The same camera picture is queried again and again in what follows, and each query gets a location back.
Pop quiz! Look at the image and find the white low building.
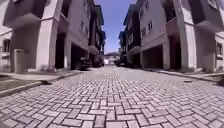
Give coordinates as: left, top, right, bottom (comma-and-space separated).
103, 51, 121, 66

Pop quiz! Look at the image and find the dark parked vehicle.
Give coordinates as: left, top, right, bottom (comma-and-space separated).
114, 58, 127, 67

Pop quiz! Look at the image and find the grey brick paved street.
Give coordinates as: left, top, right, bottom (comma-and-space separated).
0, 64, 224, 128

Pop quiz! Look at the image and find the dark parked car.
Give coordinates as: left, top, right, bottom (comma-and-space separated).
78, 57, 94, 71

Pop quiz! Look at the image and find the dark multi-storey building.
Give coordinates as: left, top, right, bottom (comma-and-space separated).
87, 4, 107, 68
118, 3, 142, 69

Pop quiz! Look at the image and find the concrete kerb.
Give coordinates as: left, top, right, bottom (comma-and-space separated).
143, 68, 224, 83
0, 70, 84, 98

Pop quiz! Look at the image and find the pale multi-storey building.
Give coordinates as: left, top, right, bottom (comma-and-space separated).
136, 0, 224, 73
0, 0, 96, 74

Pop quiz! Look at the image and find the concrete pavement strip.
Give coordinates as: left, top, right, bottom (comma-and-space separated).
0, 70, 76, 92

